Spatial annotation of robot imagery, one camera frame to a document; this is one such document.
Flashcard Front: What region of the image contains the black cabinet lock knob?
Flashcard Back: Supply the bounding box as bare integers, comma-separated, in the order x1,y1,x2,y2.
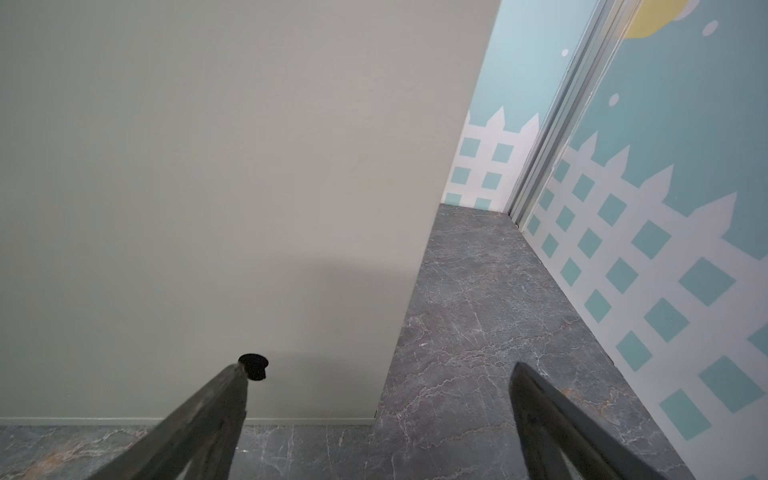
238,353,269,381

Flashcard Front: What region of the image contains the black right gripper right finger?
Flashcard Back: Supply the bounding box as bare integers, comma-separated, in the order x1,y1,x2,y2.
509,362,663,479

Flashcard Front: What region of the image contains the grey metal cabinet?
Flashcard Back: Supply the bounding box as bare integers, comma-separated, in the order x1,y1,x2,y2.
1,1,499,425

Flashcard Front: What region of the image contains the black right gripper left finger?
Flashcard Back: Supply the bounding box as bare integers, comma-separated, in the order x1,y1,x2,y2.
91,363,248,479

